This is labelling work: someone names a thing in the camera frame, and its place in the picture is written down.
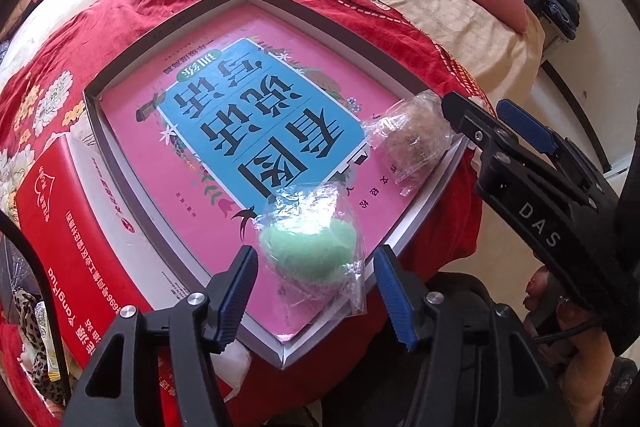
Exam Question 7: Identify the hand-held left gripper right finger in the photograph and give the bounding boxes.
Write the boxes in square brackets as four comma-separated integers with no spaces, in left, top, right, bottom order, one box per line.
[372,245,576,427]

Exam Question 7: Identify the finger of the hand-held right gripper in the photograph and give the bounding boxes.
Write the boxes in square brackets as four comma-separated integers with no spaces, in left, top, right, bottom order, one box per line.
[497,99,619,204]
[441,92,597,214]

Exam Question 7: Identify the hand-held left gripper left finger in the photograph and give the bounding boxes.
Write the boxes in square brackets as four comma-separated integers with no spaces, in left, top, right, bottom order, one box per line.
[62,246,259,427]

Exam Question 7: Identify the brown item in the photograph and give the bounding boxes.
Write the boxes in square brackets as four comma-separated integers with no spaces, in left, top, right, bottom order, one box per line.
[360,89,463,198]

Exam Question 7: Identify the leopard print cloth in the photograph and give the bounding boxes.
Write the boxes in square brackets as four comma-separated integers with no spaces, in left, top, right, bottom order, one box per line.
[10,289,68,405]

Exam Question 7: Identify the person's right hand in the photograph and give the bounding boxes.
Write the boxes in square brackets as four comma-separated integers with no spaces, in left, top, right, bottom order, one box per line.
[522,264,621,410]

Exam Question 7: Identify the dark clothes heap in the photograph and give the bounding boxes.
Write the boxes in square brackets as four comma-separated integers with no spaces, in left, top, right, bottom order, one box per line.
[525,0,581,42]

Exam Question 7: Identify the pink book with blue label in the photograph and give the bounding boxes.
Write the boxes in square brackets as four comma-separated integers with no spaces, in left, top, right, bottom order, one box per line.
[97,2,416,343]

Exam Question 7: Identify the red and white box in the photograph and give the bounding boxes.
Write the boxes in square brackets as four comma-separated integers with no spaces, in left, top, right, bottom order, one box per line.
[15,134,251,413]

